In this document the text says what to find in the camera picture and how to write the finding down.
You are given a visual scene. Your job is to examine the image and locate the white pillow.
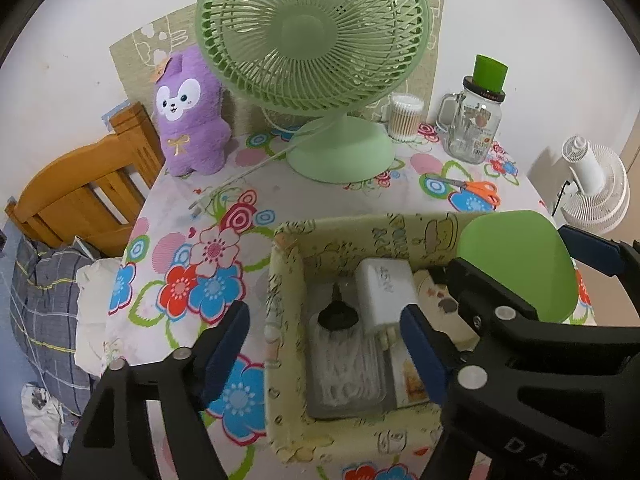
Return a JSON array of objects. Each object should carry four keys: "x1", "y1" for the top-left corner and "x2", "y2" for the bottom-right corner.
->
[{"x1": 75, "y1": 256, "x2": 123, "y2": 376}]

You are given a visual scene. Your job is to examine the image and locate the white fan power cord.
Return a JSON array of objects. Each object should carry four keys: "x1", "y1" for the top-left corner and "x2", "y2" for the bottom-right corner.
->
[{"x1": 190, "y1": 125, "x2": 311, "y2": 216}]

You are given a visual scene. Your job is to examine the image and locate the clear cotton swab canister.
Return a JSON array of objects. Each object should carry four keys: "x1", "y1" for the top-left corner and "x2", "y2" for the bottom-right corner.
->
[{"x1": 387, "y1": 94, "x2": 425, "y2": 142}]

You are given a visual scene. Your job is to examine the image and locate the large white charger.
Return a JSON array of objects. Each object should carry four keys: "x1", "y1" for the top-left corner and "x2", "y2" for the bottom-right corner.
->
[{"x1": 354, "y1": 258, "x2": 416, "y2": 341}]

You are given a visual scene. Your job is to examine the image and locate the glass mug jar green lid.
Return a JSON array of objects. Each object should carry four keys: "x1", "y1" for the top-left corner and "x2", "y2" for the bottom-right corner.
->
[{"x1": 436, "y1": 54, "x2": 508, "y2": 163}]

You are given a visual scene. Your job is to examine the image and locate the grey plaid quilt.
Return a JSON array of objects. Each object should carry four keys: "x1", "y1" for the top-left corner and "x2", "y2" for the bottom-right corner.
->
[{"x1": 10, "y1": 237, "x2": 108, "y2": 411}]

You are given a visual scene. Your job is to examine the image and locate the clear box of white swabs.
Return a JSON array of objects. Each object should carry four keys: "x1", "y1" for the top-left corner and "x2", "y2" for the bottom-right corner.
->
[{"x1": 305, "y1": 320, "x2": 396, "y2": 418}]

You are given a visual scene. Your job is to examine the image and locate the green round disc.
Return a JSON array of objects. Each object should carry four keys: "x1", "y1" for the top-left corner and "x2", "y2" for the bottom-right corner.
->
[{"x1": 457, "y1": 210, "x2": 578, "y2": 323}]

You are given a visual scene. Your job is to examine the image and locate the orange handled scissors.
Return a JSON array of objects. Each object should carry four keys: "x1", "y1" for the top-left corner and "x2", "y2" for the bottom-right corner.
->
[{"x1": 425, "y1": 174, "x2": 502, "y2": 207}]

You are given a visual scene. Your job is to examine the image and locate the purple plush bunny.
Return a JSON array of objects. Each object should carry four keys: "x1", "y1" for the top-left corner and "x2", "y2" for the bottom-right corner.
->
[{"x1": 150, "y1": 45, "x2": 233, "y2": 177}]

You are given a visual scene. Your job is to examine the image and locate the green desk fan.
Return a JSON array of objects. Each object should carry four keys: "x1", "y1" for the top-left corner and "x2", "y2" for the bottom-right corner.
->
[{"x1": 195, "y1": 0, "x2": 433, "y2": 184}]

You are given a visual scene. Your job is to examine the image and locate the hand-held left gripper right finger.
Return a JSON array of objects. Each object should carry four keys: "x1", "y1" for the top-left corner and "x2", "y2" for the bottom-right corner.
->
[{"x1": 400, "y1": 304, "x2": 507, "y2": 480}]

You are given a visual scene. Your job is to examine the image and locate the wooden bed headboard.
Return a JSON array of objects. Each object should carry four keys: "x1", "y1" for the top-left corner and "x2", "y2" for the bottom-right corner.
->
[{"x1": 5, "y1": 101, "x2": 166, "y2": 258}]

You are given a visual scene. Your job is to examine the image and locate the bear shaped wooden coaster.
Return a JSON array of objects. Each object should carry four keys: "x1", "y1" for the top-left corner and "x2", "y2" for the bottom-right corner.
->
[{"x1": 412, "y1": 267, "x2": 483, "y2": 353}]

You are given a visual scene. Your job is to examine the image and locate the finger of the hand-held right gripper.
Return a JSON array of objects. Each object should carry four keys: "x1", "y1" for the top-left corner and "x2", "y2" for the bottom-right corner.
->
[
  {"x1": 556, "y1": 225, "x2": 640, "y2": 291},
  {"x1": 440, "y1": 257, "x2": 542, "y2": 356}
]

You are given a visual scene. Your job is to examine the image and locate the white standing fan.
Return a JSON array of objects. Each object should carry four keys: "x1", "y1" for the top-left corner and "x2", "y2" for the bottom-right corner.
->
[{"x1": 550, "y1": 135, "x2": 630, "y2": 235}]

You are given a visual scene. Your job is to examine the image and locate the small black object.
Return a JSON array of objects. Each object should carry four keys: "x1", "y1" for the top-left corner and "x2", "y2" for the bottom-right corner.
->
[{"x1": 318, "y1": 284, "x2": 360, "y2": 332}]

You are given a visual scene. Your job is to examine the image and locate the white plastic bag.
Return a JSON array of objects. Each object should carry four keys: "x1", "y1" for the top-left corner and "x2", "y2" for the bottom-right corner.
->
[{"x1": 20, "y1": 382, "x2": 71, "y2": 466}]

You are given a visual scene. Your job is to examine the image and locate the yellow cartoon print storage box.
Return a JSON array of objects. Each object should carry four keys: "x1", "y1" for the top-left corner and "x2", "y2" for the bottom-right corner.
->
[{"x1": 265, "y1": 212, "x2": 476, "y2": 466}]

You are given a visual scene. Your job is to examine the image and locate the beige wooden door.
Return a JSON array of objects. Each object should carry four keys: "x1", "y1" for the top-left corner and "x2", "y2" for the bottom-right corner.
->
[{"x1": 617, "y1": 110, "x2": 640, "y2": 201}]

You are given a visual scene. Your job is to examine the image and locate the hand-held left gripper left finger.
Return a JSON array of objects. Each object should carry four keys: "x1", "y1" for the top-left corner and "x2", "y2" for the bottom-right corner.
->
[{"x1": 60, "y1": 301, "x2": 251, "y2": 480}]

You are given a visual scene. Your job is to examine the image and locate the blue paper patch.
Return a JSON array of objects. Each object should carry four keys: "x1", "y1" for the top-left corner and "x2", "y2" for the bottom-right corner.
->
[{"x1": 101, "y1": 100, "x2": 136, "y2": 123}]

